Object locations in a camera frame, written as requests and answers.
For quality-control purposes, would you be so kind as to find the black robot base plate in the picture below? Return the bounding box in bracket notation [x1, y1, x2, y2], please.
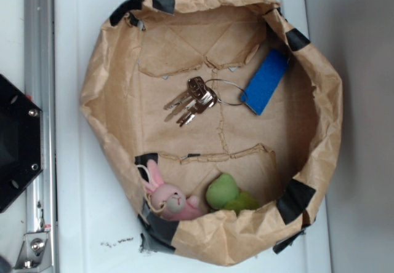
[1, 76, 42, 213]

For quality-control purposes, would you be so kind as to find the green plush toy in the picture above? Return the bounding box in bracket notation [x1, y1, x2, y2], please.
[206, 173, 260, 215]

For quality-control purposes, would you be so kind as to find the brown paper bag bin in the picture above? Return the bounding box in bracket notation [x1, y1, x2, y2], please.
[80, 0, 343, 266]

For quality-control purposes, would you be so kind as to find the white tray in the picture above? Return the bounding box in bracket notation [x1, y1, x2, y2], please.
[55, 0, 331, 272]

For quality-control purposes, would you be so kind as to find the silver key bunch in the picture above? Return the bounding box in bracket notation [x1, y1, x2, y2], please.
[163, 76, 249, 127]

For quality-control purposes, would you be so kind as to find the pink plush bunny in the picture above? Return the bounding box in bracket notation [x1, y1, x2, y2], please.
[137, 159, 204, 221]

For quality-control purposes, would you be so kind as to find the blue sponge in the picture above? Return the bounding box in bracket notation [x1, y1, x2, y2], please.
[240, 49, 289, 115]

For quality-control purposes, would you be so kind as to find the aluminium frame rail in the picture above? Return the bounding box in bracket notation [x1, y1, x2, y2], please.
[15, 0, 58, 272]

